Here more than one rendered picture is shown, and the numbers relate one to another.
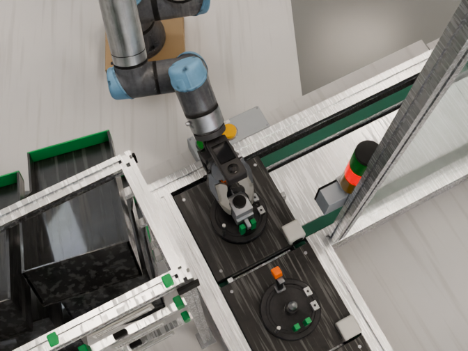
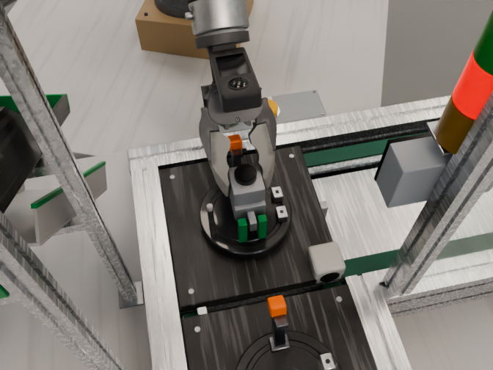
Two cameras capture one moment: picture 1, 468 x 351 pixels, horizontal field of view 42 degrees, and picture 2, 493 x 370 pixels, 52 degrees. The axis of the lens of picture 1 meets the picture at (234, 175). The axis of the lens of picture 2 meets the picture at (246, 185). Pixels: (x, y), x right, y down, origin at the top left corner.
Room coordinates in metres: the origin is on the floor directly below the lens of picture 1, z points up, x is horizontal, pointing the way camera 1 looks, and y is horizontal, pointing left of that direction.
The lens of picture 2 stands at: (0.06, -0.12, 1.65)
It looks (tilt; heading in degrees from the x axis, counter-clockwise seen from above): 56 degrees down; 17
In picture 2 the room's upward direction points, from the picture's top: straight up
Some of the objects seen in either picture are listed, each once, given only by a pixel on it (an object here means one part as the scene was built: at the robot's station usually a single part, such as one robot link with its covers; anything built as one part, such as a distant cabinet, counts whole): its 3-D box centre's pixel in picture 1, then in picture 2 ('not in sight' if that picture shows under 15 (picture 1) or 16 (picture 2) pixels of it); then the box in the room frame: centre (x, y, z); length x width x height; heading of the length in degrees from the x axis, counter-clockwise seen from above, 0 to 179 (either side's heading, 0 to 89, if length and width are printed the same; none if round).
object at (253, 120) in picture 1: (228, 136); (265, 121); (0.66, 0.02, 0.93); 0.21 x 0.07 x 0.06; 119
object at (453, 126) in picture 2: (354, 178); (469, 120); (0.42, -0.24, 1.28); 0.05 x 0.05 x 0.05
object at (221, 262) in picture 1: (238, 217); (245, 221); (0.43, -0.01, 0.96); 0.24 x 0.24 x 0.02; 29
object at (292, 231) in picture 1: (292, 232); (325, 263); (0.39, -0.15, 0.97); 0.05 x 0.05 x 0.04; 29
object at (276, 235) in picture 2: (238, 214); (245, 214); (0.43, -0.01, 0.98); 0.14 x 0.14 x 0.02
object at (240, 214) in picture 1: (241, 209); (246, 192); (0.42, -0.02, 1.06); 0.08 x 0.04 x 0.07; 29
